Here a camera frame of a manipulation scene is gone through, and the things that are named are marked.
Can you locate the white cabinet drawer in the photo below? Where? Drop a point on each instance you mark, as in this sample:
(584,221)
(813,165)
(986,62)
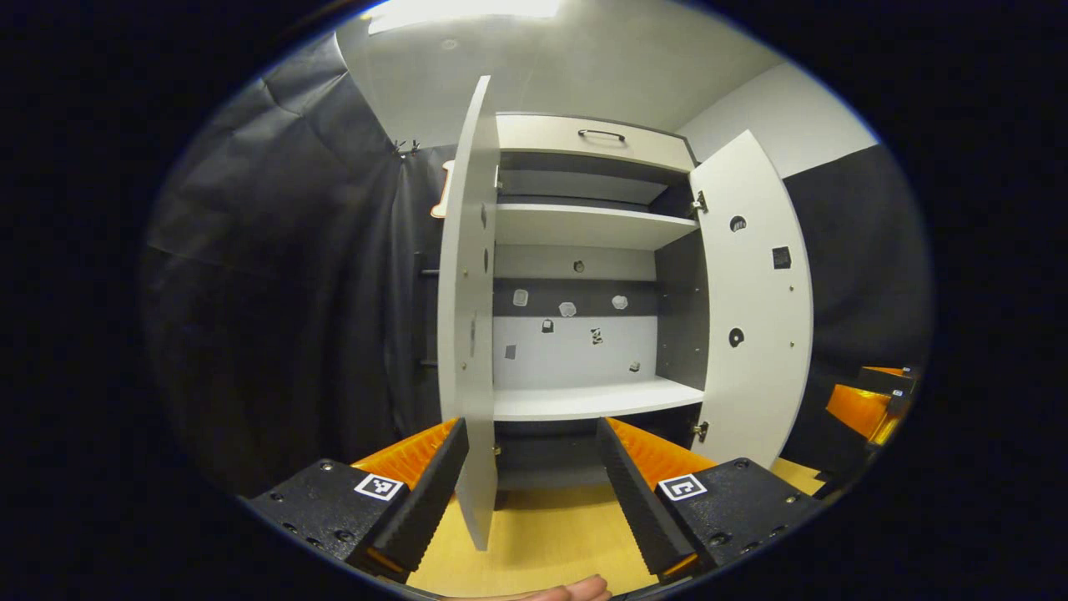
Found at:
(551,138)

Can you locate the white cabinet shelf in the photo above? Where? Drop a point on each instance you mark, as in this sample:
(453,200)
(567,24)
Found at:
(592,399)
(584,227)

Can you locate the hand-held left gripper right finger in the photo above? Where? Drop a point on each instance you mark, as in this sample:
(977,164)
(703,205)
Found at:
(634,501)

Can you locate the metal door hinge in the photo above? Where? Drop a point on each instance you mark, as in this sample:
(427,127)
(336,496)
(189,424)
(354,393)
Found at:
(699,201)
(700,431)

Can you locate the black backdrop cloth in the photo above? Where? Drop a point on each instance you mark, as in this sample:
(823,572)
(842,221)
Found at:
(292,292)

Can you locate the white cabinet door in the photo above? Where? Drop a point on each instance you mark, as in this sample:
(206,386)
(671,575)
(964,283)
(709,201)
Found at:
(755,292)
(467,292)

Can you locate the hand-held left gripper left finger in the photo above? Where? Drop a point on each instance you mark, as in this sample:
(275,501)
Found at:
(430,501)

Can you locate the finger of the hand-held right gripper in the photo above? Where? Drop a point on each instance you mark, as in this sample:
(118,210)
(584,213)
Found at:
(886,372)
(855,411)

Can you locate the white double-door shoe cabinet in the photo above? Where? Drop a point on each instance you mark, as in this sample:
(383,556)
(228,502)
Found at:
(584,351)

